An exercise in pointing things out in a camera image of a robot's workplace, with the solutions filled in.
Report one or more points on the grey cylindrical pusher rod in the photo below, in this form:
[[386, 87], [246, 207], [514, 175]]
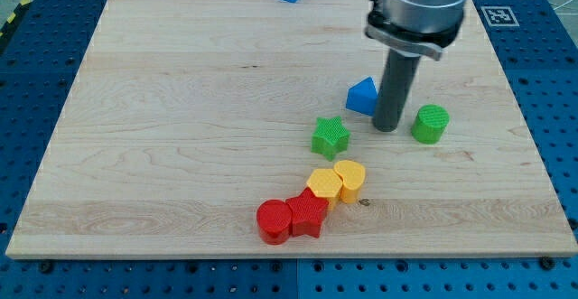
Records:
[[397, 79]]

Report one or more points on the blue triangle block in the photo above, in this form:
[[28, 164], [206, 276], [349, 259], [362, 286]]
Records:
[[362, 97]]

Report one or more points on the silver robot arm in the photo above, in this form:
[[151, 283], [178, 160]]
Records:
[[411, 29]]

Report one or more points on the green star block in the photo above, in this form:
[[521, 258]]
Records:
[[329, 137]]

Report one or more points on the red star block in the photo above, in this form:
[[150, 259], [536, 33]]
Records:
[[308, 213]]

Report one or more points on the green cylinder block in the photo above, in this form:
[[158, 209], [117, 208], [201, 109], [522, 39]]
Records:
[[430, 123]]

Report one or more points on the yellow heart block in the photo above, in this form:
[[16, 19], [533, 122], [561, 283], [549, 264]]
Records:
[[353, 175]]

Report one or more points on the fiducial marker tag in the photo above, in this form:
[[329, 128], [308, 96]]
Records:
[[499, 16]]

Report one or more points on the yellow hexagon block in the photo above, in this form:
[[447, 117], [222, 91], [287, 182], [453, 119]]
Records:
[[325, 184]]

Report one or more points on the red cylinder block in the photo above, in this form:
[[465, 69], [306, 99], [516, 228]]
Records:
[[274, 221]]

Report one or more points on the wooden board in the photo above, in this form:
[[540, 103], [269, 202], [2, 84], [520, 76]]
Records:
[[186, 115]]

